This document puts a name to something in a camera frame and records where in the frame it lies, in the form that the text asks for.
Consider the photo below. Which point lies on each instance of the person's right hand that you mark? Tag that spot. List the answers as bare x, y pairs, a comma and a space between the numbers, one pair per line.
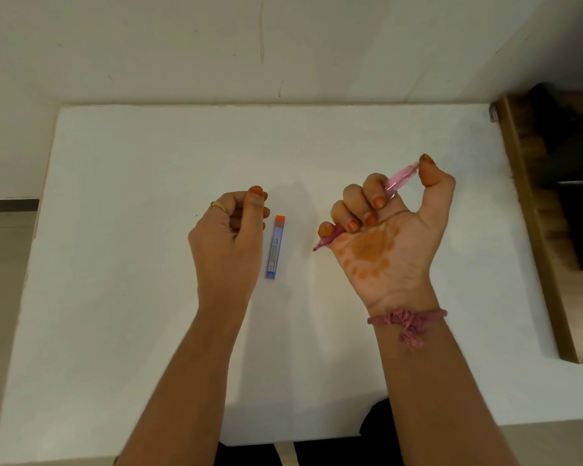
393, 257

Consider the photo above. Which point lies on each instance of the person's left hand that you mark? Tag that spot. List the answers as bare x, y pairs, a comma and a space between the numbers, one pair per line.
226, 252

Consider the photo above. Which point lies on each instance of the person's left thumb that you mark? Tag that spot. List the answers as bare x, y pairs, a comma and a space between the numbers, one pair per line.
255, 208

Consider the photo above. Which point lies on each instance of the person's right thumb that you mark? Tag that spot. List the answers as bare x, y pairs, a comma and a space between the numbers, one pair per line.
435, 177

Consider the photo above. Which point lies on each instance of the person's right middle finger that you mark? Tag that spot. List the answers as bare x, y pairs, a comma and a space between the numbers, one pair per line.
357, 203

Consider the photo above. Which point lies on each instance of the person's right little finger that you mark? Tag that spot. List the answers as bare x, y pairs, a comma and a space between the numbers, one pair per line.
326, 230

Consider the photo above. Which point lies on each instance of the pink mechanical pencil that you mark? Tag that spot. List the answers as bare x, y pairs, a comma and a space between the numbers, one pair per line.
369, 203

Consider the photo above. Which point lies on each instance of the person's left forearm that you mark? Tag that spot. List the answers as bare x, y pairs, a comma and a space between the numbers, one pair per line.
175, 383

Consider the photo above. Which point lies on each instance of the person's right forearm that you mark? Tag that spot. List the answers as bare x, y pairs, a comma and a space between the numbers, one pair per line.
437, 393

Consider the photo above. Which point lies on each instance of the blue pencil lead tube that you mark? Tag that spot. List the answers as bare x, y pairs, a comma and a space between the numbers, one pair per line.
275, 247

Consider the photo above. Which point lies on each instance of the pink thread wristband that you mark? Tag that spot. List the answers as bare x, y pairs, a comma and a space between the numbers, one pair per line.
408, 321

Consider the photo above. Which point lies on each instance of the wooden cabinet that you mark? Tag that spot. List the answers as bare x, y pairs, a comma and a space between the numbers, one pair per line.
554, 223

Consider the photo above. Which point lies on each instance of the person's black trousers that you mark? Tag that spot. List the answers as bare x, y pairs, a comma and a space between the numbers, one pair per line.
340, 441

